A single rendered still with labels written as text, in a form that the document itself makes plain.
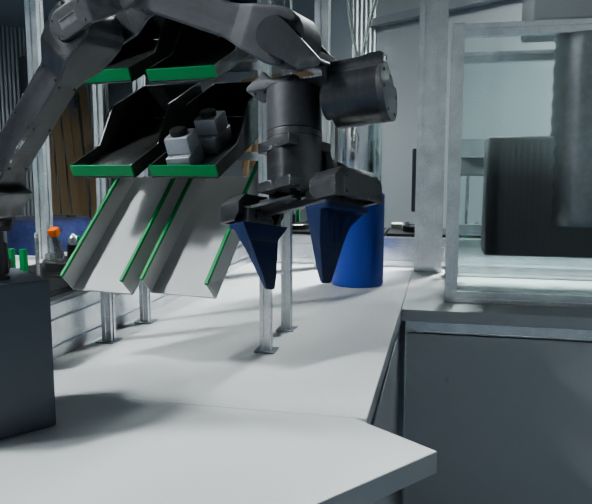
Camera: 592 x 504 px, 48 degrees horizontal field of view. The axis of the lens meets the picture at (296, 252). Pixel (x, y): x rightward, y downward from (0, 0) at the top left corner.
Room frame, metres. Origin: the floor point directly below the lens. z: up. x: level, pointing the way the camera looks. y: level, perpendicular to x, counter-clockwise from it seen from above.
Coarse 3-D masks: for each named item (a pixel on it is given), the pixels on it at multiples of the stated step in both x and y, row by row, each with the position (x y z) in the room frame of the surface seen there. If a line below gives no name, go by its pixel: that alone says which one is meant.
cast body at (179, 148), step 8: (176, 128) 1.15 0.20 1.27; (184, 128) 1.14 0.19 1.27; (192, 128) 1.16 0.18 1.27; (168, 136) 1.15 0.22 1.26; (176, 136) 1.14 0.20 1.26; (184, 136) 1.13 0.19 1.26; (192, 136) 1.15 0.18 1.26; (168, 144) 1.14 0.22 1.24; (176, 144) 1.14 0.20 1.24; (184, 144) 1.13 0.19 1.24; (192, 144) 1.15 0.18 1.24; (200, 144) 1.18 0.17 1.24; (168, 152) 1.15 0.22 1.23; (176, 152) 1.14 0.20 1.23; (184, 152) 1.14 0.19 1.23; (192, 152) 1.15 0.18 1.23; (200, 152) 1.18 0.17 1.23; (168, 160) 1.14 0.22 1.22; (176, 160) 1.14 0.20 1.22; (184, 160) 1.13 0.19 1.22; (192, 160) 1.14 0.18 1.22; (200, 160) 1.17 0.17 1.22
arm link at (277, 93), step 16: (256, 80) 0.71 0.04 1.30; (272, 80) 0.69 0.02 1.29; (288, 80) 0.68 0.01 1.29; (304, 80) 0.68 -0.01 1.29; (320, 80) 0.68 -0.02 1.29; (256, 96) 0.72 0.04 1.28; (272, 96) 0.68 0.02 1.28; (288, 96) 0.67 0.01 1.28; (304, 96) 0.68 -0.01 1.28; (320, 96) 0.67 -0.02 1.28; (272, 112) 0.68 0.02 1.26; (288, 112) 0.67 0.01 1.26; (304, 112) 0.67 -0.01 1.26; (320, 112) 0.69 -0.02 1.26; (272, 128) 0.68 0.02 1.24; (320, 128) 0.68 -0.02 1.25
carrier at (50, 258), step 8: (72, 240) 1.54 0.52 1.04; (72, 248) 1.54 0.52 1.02; (48, 256) 1.54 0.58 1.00; (56, 256) 1.57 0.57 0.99; (40, 264) 1.60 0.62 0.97; (48, 264) 1.49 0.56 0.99; (56, 264) 1.48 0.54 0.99; (64, 264) 1.48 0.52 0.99; (40, 272) 1.48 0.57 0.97; (48, 272) 1.48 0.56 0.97; (56, 272) 1.48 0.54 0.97
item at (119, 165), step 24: (144, 96) 1.39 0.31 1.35; (168, 96) 1.39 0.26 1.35; (192, 96) 1.32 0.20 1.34; (120, 120) 1.32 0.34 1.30; (144, 120) 1.39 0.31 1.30; (168, 120) 1.24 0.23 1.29; (120, 144) 1.31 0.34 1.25; (144, 144) 1.28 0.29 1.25; (72, 168) 1.18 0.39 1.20; (96, 168) 1.16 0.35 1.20; (120, 168) 1.14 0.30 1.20; (144, 168) 1.17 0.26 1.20
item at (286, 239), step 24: (264, 0) 1.22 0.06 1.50; (288, 0) 1.38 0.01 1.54; (288, 72) 1.38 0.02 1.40; (96, 96) 1.29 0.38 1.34; (96, 120) 1.29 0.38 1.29; (264, 120) 1.22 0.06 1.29; (96, 144) 1.29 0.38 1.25; (264, 168) 1.22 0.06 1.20; (96, 192) 1.29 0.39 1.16; (288, 216) 1.38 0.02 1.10; (288, 240) 1.38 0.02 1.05; (288, 264) 1.38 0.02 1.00; (144, 288) 1.45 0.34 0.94; (264, 288) 1.22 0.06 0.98; (288, 288) 1.38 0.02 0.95; (144, 312) 1.46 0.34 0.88; (264, 312) 1.22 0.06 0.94; (288, 312) 1.38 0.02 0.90; (264, 336) 1.22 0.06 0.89
